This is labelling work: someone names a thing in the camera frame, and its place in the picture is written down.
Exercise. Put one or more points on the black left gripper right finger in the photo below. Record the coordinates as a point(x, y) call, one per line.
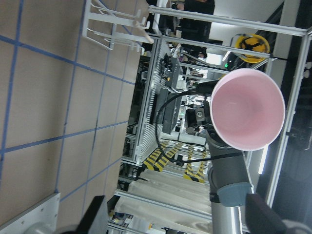
point(261, 219)

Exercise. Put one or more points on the pink plastic cup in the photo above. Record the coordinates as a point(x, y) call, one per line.
point(247, 109)

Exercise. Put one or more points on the white wire cup rack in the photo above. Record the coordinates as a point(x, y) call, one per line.
point(106, 27)

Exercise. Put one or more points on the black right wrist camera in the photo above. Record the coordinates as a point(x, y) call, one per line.
point(197, 117)

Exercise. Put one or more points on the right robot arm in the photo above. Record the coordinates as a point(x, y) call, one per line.
point(229, 182)

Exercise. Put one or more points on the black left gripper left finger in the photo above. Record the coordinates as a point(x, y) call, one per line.
point(94, 221)

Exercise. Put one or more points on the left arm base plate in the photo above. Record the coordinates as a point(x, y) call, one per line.
point(39, 219)

